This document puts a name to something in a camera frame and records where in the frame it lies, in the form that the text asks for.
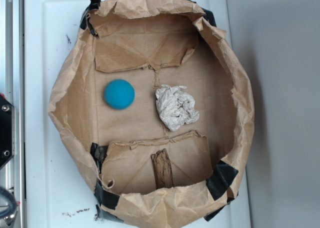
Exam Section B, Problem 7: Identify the brown wood chip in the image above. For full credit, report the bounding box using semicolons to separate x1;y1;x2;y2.
151;148;174;189

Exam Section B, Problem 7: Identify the crumpled white paper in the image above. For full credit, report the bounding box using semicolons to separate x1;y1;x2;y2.
155;84;200;132

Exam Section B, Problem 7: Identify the blue felt ball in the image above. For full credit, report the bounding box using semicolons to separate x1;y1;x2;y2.
103;79;135;110

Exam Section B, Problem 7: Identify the brown paper bag tray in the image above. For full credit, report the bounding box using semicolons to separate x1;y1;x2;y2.
48;0;255;228

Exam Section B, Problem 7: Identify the white plastic tray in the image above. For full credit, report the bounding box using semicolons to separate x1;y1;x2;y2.
24;0;251;228

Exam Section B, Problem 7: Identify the black metal bracket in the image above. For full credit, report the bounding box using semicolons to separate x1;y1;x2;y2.
0;93;15;170

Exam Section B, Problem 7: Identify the black cable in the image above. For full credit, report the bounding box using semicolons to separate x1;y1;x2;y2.
0;186;18;223

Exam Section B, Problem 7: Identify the aluminium frame rail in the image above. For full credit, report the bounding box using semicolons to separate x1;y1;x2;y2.
0;0;27;228

